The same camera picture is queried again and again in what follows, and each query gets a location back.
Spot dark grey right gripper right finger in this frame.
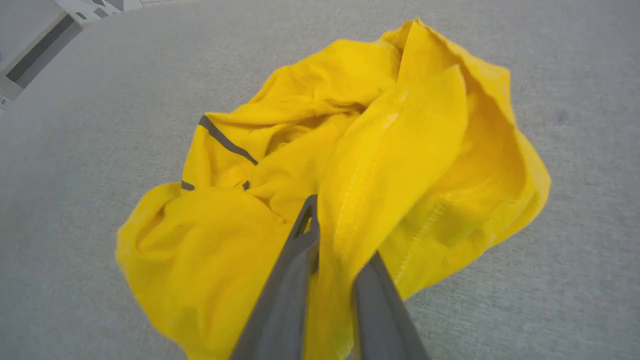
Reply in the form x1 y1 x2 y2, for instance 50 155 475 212
352 251 432 360

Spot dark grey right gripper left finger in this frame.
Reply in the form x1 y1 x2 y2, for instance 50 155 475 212
229 194 321 360

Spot yellow printed garment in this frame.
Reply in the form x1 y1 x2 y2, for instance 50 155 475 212
115 18 552 360

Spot white and grey cabinet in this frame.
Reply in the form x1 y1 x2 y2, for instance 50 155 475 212
0 0 143 117

